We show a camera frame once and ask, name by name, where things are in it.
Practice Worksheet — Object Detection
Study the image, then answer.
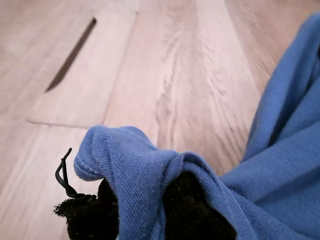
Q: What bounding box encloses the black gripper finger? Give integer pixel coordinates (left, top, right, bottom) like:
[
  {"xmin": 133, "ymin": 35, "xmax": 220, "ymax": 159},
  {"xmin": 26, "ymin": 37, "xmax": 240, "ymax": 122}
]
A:
[
  {"xmin": 52, "ymin": 178, "xmax": 120, "ymax": 240},
  {"xmin": 162, "ymin": 171, "xmax": 238, "ymax": 240}
]

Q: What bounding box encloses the blue printed T-shirt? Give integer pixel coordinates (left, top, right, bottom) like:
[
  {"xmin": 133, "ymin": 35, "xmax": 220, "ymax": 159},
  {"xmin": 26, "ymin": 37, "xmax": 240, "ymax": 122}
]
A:
[{"xmin": 73, "ymin": 13, "xmax": 320, "ymax": 240}]

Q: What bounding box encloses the black wire tie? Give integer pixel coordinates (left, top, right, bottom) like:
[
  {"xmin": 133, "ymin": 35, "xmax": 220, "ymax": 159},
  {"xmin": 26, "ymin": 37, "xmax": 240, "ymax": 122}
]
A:
[{"xmin": 54, "ymin": 147, "xmax": 97, "ymax": 201}]

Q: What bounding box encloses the wooden cable hatch lid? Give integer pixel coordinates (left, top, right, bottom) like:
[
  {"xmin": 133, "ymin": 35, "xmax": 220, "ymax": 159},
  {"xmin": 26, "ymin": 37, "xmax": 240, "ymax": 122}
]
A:
[{"xmin": 26, "ymin": 9, "xmax": 138, "ymax": 130}]

